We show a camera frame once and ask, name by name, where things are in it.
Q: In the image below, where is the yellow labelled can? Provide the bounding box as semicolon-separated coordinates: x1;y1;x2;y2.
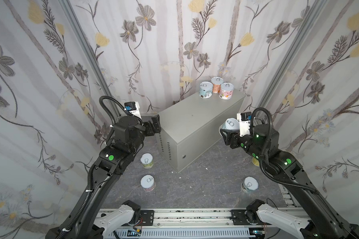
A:
252;158;259;167

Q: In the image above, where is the green labelled can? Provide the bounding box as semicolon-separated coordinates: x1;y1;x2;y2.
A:
140;153;154;168

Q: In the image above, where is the light blue can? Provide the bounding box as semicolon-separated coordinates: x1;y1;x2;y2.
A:
221;118;240;130

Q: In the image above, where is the pink labelled white-lid can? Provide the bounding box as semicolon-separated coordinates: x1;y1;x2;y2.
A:
140;175;156;192

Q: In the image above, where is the pink fruit labelled can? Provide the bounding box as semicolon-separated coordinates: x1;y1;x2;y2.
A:
219;83;234;100

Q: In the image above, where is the teal labelled white-lid can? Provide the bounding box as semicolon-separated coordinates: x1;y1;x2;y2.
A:
199;82;213;99

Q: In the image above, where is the orange labelled can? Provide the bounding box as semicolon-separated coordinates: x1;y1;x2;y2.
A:
210;77;224;94

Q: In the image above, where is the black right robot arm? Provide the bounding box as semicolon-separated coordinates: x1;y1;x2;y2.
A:
220;124;359;239

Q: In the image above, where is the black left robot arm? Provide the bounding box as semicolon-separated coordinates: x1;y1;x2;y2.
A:
45;115;161;239

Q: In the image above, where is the grey metal cabinet box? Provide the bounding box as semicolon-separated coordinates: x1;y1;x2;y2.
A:
156;91;245;172

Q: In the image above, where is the white-lid can front right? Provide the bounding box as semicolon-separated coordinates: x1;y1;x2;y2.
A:
241;177;259;193

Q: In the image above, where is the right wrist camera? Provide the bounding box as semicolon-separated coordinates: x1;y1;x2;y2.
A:
237;112;252;137

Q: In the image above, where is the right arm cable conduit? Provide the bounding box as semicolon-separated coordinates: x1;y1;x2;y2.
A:
249;107;319;195

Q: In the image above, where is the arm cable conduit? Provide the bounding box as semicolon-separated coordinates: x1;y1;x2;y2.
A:
249;107;319;195
99;95;126;126

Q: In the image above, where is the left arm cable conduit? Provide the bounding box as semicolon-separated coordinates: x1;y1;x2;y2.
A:
99;95;126;126

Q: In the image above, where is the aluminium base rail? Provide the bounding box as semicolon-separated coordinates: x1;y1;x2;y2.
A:
95;204;309;239

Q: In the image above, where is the white slotted cable duct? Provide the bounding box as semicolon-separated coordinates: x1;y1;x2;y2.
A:
116;228;255;239

